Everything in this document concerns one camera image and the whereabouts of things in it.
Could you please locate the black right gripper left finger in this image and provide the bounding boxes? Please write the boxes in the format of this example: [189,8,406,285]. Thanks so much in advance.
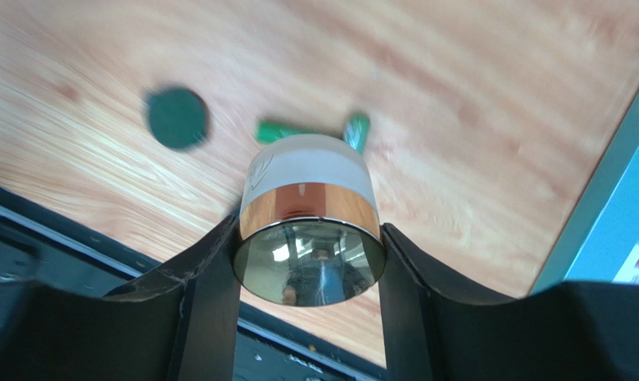
[0,216,240,380]

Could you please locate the green lip balm tube upright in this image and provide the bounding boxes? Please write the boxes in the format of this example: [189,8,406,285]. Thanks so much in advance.
[342,112,371,155]

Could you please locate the green lip balm tube horizontal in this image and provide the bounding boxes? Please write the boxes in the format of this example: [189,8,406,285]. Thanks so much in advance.
[254,119,320,144]

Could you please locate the flat dark green compact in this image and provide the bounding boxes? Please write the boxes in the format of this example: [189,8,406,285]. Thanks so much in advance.
[144,86,210,152]

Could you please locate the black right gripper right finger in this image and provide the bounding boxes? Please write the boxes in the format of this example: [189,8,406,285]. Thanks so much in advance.
[379,223,639,380]

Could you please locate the gold lid cream jar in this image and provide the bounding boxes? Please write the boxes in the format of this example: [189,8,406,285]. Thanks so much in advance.
[233,134,387,307]

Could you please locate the aluminium rail frame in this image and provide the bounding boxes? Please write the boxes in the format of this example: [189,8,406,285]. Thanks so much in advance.
[0,187,387,380]

